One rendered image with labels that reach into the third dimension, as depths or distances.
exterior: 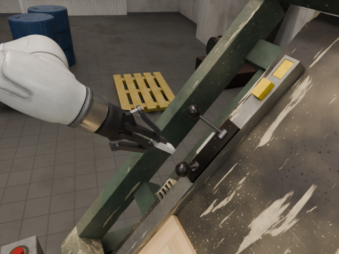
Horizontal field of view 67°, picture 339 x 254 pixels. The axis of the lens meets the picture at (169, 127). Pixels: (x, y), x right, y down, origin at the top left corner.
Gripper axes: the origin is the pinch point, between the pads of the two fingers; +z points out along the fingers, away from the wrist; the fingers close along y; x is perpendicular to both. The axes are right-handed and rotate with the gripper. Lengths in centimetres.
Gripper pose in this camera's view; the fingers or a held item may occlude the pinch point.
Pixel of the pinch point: (163, 145)
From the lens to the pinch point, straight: 69.6
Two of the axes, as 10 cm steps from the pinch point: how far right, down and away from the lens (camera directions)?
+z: 6.8, 3.6, 6.4
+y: -6.1, 7.7, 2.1
